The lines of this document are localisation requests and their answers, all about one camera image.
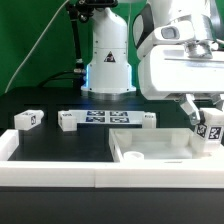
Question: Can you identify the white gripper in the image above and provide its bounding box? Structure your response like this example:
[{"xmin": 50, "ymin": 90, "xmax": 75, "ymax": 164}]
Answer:
[{"xmin": 138, "ymin": 45, "xmax": 224, "ymax": 125}]

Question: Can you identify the white square table top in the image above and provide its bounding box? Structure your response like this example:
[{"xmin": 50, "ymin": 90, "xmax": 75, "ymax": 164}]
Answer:
[{"xmin": 108, "ymin": 127, "xmax": 224, "ymax": 164}]

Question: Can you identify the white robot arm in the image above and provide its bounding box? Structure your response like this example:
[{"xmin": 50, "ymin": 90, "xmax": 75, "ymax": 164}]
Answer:
[{"xmin": 76, "ymin": 0, "xmax": 224, "ymax": 124}]

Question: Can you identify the white U-shaped fence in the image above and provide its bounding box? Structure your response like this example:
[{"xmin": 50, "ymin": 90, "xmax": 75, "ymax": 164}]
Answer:
[{"xmin": 0, "ymin": 129, "xmax": 224, "ymax": 189}]

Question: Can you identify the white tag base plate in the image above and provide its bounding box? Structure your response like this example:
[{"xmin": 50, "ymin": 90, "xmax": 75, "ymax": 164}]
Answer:
[{"xmin": 70, "ymin": 110, "xmax": 144, "ymax": 124}]

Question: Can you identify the black cable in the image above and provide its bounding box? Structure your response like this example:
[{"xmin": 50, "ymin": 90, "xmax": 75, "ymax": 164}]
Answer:
[{"xmin": 38, "ymin": 69, "xmax": 84, "ymax": 88}]

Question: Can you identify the white cable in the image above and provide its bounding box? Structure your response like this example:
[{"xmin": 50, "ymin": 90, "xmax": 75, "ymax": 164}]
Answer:
[{"xmin": 4, "ymin": 0, "xmax": 72, "ymax": 94}]

